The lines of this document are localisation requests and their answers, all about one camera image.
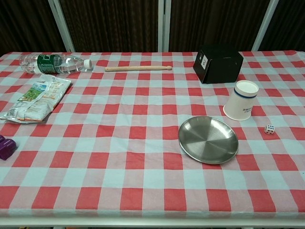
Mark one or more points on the white paper cup blue stripe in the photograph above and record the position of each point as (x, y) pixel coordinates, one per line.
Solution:
(238, 105)

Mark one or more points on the white die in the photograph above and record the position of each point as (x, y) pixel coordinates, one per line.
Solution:
(269, 129)

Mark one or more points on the round metal plate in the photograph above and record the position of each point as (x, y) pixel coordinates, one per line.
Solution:
(208, 140)

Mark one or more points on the red white checkered tablecloth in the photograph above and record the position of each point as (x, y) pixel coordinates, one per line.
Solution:
(119, 119)

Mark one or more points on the wooden drumstick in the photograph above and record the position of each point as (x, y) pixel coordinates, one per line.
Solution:
(138, 68)

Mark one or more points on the black cardboard box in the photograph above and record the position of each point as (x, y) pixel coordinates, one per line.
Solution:
(221, 69)

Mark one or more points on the brown fabric partition panel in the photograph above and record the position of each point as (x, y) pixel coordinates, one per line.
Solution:
(214, 21)
(112, 23)
(23, 23)
(290, 23)

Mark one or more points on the clear plastic water bottle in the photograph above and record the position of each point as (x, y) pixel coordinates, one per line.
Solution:
(66, 64)

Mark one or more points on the crumpled snack bag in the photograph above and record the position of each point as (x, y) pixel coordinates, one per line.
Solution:
(35, 100)

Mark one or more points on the purple plastic block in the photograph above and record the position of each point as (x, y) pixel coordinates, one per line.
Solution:
(7, 148)

